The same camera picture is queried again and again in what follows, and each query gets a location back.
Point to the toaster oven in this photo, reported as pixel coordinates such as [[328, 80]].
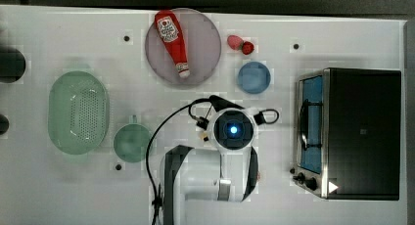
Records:
[[348, 134]]

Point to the green mug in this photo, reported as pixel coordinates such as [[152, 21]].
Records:
[[131, 141]]

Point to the pink plush strawberry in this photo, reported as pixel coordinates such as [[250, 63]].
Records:
[[235, 42]]

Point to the red plush strawberry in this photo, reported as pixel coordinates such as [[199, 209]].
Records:
[[247, 48]]

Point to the plush ketchup bottle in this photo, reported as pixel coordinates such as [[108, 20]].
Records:
[[171, 35]]

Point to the grey round plate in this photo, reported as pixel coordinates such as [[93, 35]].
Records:
[[203, 47]]

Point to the blue bowl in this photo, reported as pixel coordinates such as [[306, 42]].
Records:
[[254, 78]]

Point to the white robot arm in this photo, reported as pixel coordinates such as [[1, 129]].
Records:
[[227, 171]]

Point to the green colander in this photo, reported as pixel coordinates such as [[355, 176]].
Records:
[[79, 113]]

